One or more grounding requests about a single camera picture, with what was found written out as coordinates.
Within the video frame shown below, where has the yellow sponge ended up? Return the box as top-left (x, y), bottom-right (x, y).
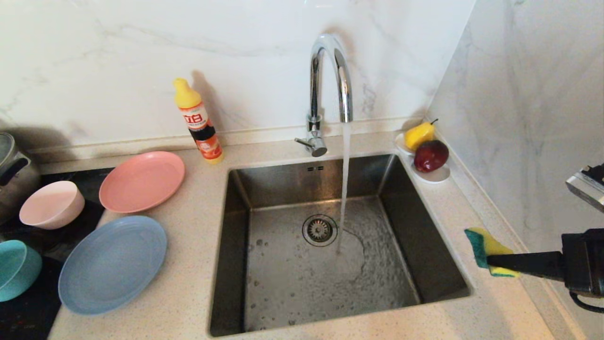
top-left (464, 228), bottom-right (520, 278)

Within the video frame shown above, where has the chrome gooseneck faucet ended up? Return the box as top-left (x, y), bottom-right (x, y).
top-left (294, 33), bottom-right (354, 158)

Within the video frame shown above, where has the yellow-capped orange dish soap bottle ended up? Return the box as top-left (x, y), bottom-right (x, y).
top-left (173, 78), bottom-right (223, 164)

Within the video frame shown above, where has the salmon pink plate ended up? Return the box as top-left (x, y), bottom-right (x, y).
top-left (99, 151), bottom-right (185, 213)

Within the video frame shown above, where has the blue plate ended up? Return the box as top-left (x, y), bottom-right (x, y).
top-left (59, 216), bottom-right (168, 315)

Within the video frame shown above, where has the light pink bowl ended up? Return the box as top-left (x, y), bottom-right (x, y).
top-left (19, 181), bottom-right (85, 230)

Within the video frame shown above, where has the teal bowl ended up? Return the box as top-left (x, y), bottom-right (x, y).
top-left (0, 240), bottom-right (42, 302)

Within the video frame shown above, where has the stainless steel sink basin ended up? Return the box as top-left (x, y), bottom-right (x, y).
top-left (209, 153), bottom-right (472, 337)

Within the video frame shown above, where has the small white dish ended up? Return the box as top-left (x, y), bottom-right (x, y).
top-left (394, 132), bottom-right (416, 156)
top-left (411, 161), bottom-right (451, 184)

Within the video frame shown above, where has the dark red apple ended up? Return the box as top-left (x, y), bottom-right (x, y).
top-left (413, 140), bottom-right (449, 173)

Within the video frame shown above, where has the yellow pear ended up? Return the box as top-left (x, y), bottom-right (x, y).
top-left (404, 119), bottom-right (438, 152)

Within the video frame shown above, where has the round metal drain strainer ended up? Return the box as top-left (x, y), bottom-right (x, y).
top-left (302, 215), bottom-right (338, 247)

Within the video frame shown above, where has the black induction cooktop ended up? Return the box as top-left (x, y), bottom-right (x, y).
top-left (0, 167), bottom-right (116, 340)

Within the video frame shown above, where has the steel cooking pot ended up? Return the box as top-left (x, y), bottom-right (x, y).
top-left (0, 132), bottom-right (41, 225)

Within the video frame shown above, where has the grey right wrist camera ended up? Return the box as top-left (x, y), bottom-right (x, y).
top-left (566, 164), bottom-right (604, 213)

